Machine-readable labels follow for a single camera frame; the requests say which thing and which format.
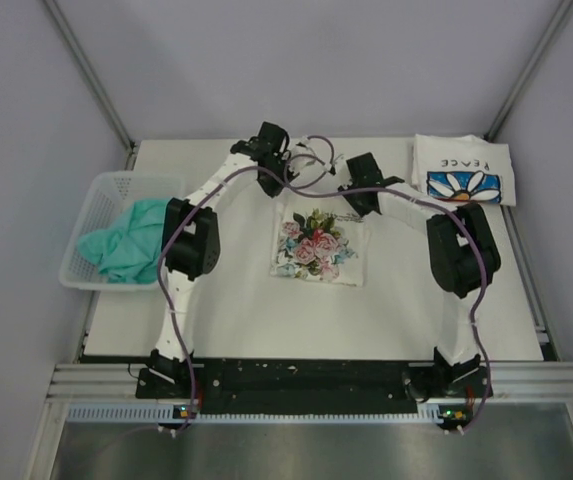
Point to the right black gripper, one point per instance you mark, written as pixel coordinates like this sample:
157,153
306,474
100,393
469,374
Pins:
360,209

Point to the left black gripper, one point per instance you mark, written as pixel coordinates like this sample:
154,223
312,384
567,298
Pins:
271,190

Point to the white floral print t-shirt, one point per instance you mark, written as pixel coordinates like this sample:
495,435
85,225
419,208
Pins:
319,240

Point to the teal t-shirt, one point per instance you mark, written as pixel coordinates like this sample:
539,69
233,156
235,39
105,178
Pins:
128,250

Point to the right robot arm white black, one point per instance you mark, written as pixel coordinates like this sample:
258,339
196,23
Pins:
462,253

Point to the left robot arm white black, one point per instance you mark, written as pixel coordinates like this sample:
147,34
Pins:
242,189

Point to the folded white daisy t-shirt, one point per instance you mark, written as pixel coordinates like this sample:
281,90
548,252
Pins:
463,169

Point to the white plastic laundry basket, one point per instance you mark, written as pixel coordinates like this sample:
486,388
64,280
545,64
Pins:
109,196

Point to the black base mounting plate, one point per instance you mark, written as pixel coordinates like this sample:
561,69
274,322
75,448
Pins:
310,387

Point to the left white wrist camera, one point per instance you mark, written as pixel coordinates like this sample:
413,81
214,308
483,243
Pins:
303,152

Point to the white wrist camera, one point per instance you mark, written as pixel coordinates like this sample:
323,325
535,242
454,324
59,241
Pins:
303,152
332,166

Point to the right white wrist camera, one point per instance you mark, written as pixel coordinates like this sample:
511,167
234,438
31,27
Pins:
332,166

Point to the right aluminium corner post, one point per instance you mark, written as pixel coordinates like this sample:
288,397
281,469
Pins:
562,14

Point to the aluminium corner post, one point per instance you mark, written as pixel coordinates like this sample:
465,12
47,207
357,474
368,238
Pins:
562,14
87,72

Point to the left aluminium corner post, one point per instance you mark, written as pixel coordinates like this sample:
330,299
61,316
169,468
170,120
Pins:
87,72

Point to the aluminium front frame rail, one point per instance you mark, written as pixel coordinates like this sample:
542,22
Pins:
512,382

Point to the grey slotted cable duct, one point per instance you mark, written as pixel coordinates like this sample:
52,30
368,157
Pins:
173,413

